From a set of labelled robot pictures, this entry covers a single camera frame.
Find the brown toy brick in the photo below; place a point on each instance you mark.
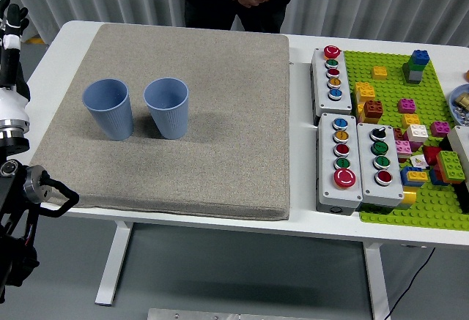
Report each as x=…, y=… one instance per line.
x=373, y=109

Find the grey five-button control box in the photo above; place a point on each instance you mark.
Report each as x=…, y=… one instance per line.
x=326, y=104
x=326, y=192

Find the yellow black floor tape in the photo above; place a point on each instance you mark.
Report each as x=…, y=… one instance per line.
x=36, y=40

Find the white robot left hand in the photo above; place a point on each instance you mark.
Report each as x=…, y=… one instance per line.
x=11, y=104

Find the red toy brick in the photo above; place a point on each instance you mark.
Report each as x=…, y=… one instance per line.
x=431, y=154

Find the green studded baseplate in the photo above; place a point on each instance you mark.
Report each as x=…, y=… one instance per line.
x=432, y=210

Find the dark green toy brick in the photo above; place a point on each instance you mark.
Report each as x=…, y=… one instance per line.
x=409, y=67

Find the magenta toy brick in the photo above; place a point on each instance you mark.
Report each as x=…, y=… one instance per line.
x=439, y=129
x=406, y=105

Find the white box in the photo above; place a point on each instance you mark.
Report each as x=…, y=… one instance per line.
x=461, y=144

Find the grey selector switch control box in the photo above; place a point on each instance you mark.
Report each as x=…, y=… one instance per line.
x=381, y=195

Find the white table leg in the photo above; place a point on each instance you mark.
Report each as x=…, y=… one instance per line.
x=377, y=279
x=113, y=261

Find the white warning label piece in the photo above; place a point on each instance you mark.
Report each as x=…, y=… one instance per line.
x=417, y=161

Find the blue bowl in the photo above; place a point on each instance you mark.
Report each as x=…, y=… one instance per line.
x=454, y=96

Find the white table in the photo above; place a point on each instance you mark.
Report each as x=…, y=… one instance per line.
x=300, y=225

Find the blue ribbed cup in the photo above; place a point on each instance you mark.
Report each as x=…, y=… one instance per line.
x=170, y=118
x=110, y=111

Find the blue toy brick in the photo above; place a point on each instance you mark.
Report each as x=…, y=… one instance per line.
x=420, y=57
x=405, y=178

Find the grey-brown mat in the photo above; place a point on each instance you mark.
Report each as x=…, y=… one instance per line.
x=220, y=144

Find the pink toy brick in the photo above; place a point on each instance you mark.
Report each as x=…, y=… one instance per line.
x=402, y=148

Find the lime green toy brick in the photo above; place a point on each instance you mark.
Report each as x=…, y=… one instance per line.
x=450, y=162

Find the brass fitting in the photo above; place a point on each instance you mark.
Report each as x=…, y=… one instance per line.
x=463, y=100

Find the grey toy brick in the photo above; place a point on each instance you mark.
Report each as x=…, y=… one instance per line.
x=414, y=77

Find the white toy brick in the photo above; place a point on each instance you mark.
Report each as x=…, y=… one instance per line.
x=417, y=133

